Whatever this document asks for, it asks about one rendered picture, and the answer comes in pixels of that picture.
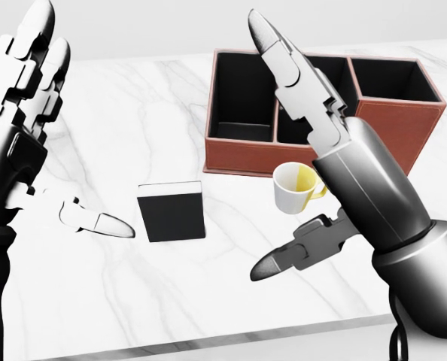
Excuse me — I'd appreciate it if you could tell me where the red-brown desk caddy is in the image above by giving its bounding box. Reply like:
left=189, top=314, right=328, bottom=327
left=202, top=48, right=447, bottom=178

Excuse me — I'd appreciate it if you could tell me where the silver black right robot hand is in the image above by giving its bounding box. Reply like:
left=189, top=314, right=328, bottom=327
left=247, top=8, right=434, bottom=283

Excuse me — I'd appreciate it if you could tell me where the white and yellow mug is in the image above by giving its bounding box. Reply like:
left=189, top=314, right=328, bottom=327
left=272, top=162, right=328, bottom=216

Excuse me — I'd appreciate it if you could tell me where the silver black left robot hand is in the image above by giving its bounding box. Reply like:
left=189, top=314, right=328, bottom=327
left=0, top=0, right=137, bottom=239

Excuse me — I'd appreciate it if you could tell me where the black book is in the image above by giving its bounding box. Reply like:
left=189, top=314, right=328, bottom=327
left=136, top=180, right=207, bottom=244

